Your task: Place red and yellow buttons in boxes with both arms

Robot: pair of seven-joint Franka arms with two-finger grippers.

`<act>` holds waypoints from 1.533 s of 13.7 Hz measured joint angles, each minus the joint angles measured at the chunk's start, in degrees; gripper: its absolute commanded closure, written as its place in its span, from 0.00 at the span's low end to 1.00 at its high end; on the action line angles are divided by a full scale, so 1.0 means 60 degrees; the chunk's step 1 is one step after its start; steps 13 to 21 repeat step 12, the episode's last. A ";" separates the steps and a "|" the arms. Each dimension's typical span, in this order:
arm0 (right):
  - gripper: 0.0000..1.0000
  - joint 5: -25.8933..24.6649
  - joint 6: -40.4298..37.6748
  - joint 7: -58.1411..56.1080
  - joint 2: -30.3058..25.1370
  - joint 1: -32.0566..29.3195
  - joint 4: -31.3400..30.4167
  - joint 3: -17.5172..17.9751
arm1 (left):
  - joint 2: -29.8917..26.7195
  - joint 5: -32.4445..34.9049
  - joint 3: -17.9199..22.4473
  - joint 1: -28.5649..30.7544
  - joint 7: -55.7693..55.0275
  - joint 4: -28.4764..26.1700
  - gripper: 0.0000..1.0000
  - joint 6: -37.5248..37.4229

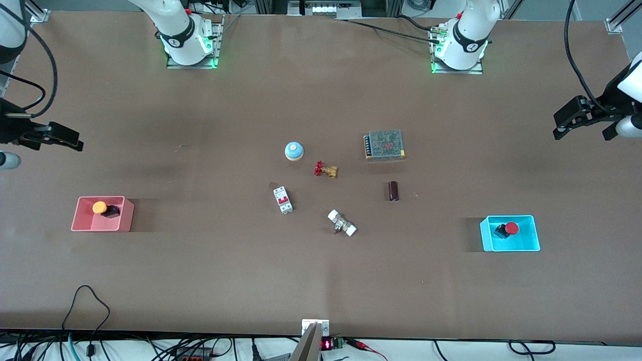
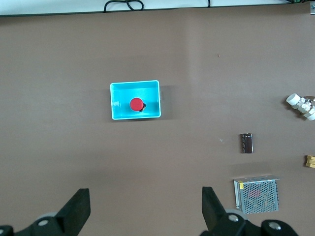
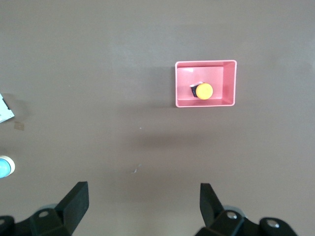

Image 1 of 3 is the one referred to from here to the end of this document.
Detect red clip lead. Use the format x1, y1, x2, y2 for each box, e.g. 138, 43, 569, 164
346, 339, 389, 361

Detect aluminium corner profile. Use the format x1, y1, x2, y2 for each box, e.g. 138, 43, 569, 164
605, 0, 642, 34
28, 0, 51, 24

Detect silver equipment frame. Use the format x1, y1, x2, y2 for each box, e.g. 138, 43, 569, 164
287, 0, 363, 17

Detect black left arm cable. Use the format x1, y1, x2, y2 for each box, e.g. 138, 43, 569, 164
564, 0, 610, 108

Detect black cable on table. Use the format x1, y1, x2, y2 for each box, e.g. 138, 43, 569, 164
396, 14, 447, 33
335, 18, 443, 44

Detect black coiled cable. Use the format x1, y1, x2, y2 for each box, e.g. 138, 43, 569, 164
508, 340, 556, 355

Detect black looped cable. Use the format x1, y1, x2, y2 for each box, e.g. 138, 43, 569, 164
62, 285, 111, 357

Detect pink plastic box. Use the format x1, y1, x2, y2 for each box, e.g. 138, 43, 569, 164
71, 196, 135, 233

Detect cyan plastic box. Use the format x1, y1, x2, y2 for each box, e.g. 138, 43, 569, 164
479, 215, 541, 252

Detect white red circuit breaker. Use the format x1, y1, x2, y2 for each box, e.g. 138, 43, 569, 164
273, 186, 294, 215

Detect black power strip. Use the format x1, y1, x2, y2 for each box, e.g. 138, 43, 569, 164
173, 346, 217, 361

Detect grey camera pole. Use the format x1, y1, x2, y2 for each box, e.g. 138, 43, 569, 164
290, 323, 323, 361

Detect yellow push button black base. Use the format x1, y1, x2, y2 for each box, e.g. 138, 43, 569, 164
92, 201, 121, 219

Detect metal fitting white caps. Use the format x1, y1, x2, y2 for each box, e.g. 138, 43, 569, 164
327, 209, 358, 237

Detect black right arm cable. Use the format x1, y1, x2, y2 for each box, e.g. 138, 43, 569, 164
0, 0, 59, 120

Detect brass valve red handle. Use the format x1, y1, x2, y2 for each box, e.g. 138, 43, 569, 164
314, 160, 339, 179

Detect red push button black base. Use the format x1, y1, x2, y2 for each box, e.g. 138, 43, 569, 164
494, 221, 520, 239

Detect metal mesh power supply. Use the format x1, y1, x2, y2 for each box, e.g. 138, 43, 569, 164
364, 129, 406, 161

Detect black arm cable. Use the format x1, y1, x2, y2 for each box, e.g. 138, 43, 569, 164
564, 0, 610, 108
0, 0, 59, 120

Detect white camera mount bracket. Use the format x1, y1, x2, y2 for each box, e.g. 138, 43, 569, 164
301, 319, 331, 337

